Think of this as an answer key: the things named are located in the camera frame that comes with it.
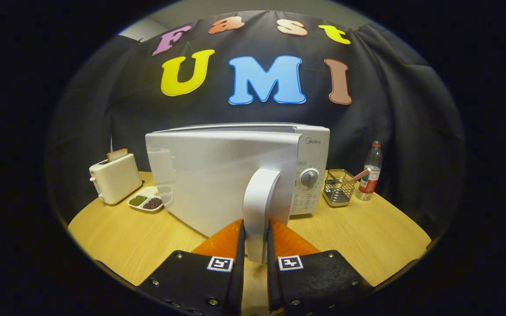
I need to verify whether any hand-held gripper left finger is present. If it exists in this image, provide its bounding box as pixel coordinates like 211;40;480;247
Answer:
137;219;246;316

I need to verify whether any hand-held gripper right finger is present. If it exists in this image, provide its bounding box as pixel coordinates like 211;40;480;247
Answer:
266;218;374;316

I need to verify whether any white microwave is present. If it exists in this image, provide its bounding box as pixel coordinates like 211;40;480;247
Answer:
145;122;331;265

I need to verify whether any white divided tray of beans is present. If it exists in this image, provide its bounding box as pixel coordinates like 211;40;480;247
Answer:
127;186;166;213

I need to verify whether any pink striped straw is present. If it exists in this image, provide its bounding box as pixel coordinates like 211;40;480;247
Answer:
345;168;371;183

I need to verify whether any clear bottle with red label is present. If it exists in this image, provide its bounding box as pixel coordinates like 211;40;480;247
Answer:
356;140;383;201

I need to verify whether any cream toaster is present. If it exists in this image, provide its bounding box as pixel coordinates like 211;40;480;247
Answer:
89;153;143;205

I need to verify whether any toast slice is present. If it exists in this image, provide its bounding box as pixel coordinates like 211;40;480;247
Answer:
106;148;129;162

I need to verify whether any metal wire basket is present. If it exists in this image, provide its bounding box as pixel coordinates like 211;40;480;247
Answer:
322;169;357;208

